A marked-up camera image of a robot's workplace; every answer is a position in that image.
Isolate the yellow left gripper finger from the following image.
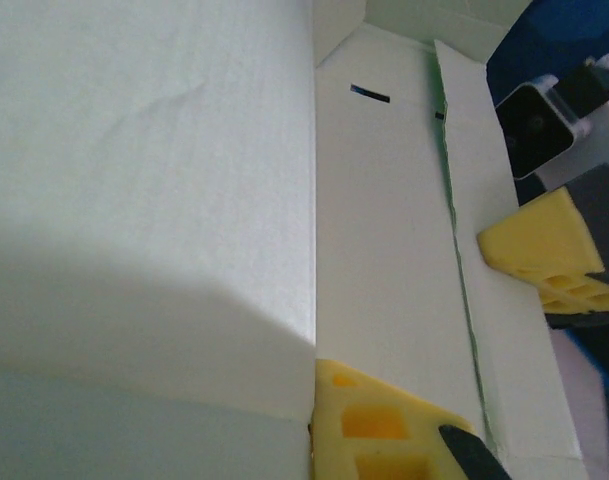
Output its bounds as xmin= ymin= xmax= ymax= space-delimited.
xmin=307 ymin=357 xmax=513 ymax=480

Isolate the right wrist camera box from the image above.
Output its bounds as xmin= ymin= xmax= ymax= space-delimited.
xmin=493 ymin=82 xmax=593 ymax=181

